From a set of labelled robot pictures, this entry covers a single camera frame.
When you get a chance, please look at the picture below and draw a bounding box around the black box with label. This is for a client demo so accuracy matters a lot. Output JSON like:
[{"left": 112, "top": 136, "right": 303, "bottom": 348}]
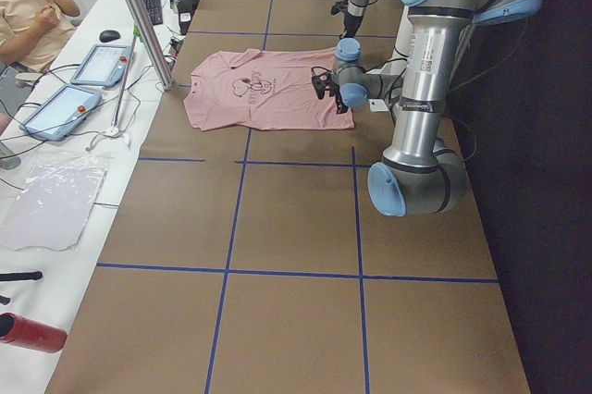
[{"left": 173, "top": 0, "right": 200, "bottom": 35}]

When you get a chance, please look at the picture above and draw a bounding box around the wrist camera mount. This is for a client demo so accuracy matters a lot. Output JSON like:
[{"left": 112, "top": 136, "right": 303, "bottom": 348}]
[
  {"left": 311, "top": 67, "right": 332, "bottom": 100},
  {"left": 330, "top": 0, "right": 349, "bottom": 16}
]

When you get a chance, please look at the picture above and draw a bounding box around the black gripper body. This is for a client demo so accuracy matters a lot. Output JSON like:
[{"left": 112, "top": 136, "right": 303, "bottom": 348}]
[
  {"left": 343, "top": 12, "right": 361, "bottom": 33},
  {"left": 328, "top": 82, "right": 343, "bottom": 105}
]

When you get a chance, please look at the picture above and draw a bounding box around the seated person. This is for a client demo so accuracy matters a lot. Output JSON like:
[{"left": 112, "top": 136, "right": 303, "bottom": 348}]
[{"left": 0, "top": 0, "right": 80, "bottom": 136}]

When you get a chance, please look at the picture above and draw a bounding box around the red bottle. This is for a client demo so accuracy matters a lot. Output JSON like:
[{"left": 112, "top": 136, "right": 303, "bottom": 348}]
[{"left": 1, "top": 313, "right": 68, "bottom": 353}]

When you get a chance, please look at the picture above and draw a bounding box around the black keyboard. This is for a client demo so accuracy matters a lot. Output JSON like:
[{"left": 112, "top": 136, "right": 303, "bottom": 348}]
[{"left": 142, "top": 0, "right": 164, "bottom": 25}]

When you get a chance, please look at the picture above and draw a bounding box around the metal reacher grabber tool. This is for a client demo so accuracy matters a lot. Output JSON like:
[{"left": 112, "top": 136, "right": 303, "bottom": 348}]
[{"left": 85, "top": 31, "right": 138, "bottom": 153}]

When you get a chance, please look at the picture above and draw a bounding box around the far blue teach pendant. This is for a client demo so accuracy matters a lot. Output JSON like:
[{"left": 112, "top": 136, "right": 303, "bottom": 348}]
[{"left": 70, "top": 43, "right": 131, "bottom": 87}]

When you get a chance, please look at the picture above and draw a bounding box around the black tripod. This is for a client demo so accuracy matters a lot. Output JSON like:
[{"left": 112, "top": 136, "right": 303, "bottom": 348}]
[{"left": 0, "top": 271, "right": 43, "bottom": 305}]

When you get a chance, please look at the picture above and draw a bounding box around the aluminium frame post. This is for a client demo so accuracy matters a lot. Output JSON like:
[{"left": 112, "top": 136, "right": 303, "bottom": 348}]
[{"left": 125, "top": 0, "right": 174, "bottom": 91}]

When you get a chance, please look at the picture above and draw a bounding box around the blue teach pendant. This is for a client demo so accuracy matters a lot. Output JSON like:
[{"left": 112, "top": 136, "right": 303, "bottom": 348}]
[
  {"left": 70, "top": 43, "right": 131, "bottom": 87},
  {"left": 19, "top": 84, "right": 102, "bottom": 142}
]

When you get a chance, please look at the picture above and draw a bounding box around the clear plastic bag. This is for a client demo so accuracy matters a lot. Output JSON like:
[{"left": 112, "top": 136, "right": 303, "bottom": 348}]
[{"left": 1, "top": 151, "right": 111, "bottom": 252}]

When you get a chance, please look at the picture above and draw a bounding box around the black computer mouse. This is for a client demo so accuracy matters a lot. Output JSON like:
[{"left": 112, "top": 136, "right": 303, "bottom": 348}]
[{"left": 99, "top": 30, "right": 121, "bottom": 43}]

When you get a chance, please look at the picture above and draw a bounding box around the near blue teach pendant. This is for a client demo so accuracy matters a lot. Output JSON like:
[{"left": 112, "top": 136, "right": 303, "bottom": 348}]
[{"left": 19, "top": 84, "right": 102, "bottom": 142}]

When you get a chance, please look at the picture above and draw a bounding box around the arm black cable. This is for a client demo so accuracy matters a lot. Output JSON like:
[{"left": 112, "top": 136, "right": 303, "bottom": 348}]
[{"left": 360, "top": 55, "right": 417, "bottom": 122}]

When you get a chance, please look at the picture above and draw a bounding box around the pink Snoopy t-shirt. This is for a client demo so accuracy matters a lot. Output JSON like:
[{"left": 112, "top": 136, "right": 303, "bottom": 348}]
[{"left": 183, "top": 47, "right": 354, "bottom": 131}]

